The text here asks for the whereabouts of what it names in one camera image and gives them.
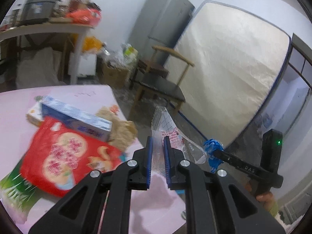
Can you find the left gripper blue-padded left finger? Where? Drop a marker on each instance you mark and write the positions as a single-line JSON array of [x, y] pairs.
[[141, 166]]

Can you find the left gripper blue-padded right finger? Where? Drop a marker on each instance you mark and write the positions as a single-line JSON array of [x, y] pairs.
[[176, 174]]

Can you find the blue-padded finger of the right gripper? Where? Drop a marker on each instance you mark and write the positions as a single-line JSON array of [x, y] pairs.
[[209, 147]]

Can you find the brown paper napkin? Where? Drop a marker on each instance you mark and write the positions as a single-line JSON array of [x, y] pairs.
[[123, 133]]

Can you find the clear plastic wrapper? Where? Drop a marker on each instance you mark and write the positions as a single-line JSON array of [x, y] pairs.
[[163, 125]]

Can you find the blue white toothpaste box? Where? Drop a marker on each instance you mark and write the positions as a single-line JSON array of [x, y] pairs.
[[76, 119]]

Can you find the red snack bag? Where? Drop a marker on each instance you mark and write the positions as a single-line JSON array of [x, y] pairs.
[[58, 158]]

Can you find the cardboard box with trash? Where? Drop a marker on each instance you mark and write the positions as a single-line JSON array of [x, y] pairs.
[[115, 67]]

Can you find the person's right hand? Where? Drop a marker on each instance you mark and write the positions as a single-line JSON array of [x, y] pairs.
[[269, 202]]

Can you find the wooden chair black seat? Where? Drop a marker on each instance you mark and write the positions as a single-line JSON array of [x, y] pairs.
[[160, 86]]

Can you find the white mattress blue trim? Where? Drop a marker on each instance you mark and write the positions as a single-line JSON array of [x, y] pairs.
[[238, 60]]

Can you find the green plastic bottle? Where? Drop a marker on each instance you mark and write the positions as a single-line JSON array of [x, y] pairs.
[[17, 194]]

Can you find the yellow white small box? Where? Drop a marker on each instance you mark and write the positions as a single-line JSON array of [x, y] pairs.
[[34, 115]]

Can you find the grey refrigerator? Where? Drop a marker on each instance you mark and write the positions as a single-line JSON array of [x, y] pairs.
[[160, 22]]

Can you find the yellow plastic bag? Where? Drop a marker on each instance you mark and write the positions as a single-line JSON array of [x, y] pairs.
[[91, 44]]

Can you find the white side table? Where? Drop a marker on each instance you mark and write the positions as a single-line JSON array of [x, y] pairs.
[[53, 29]]

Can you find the orange red snack bags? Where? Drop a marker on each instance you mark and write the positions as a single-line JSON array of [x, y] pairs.
[[84, 12]]

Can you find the grey rice cooker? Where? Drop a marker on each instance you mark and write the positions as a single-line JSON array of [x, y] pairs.
[[37, 11]]

